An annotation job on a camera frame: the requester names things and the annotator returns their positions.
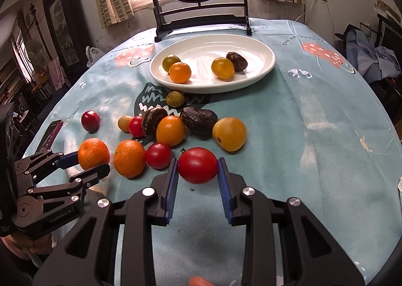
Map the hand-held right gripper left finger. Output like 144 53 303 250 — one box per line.
33 157 179 286

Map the large red tomato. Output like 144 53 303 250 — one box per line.
177 147 219 185

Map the dark brown date on table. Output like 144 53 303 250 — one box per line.
180 107 219 134

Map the brown mushroom-like date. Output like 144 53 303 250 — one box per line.
142 107 168 138

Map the dark wooden cabinet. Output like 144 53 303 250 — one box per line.
41 0 89 85

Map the person's left hand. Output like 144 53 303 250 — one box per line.
0 231 58 262

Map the white oval plate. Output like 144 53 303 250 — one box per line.
149 35 276 94

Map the white plastic bag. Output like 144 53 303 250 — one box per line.
86 46 106 69

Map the small yellow cherry tomato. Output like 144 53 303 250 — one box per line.
118 115 134 133

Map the dark red tomato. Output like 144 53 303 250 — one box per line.
81 110 101 133

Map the orange mandarin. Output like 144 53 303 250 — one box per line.
77 138 111 170
114 139 147 179

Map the pile of blue clothes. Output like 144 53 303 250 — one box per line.
343 24 402 81

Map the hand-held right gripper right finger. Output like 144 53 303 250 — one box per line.
218 157 366 286

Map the white wall cable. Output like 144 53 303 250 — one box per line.
294 0 318 23

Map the pink hanging cloth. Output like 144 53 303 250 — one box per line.
48 57 66 91

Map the light blue printed tablecloth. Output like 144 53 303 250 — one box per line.
23 17 402 286

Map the dark red phone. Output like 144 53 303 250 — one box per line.
34 119 64 153

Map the small green-yellow tomato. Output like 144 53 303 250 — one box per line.
165 90 185 108

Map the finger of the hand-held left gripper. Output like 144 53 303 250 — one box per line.
14 149 79 180
28 163 111 204

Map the large yellow tomato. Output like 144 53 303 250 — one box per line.
212 117 247 152

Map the small red cherry tomato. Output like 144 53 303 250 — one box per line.
128 116 145 138

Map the orange tomato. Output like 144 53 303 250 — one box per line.
169 62 192 83
156 115 187 147

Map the dark date on plate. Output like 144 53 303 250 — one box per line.
226 52 248 72

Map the medium red tomato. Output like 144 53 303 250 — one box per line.
145 143 173 170

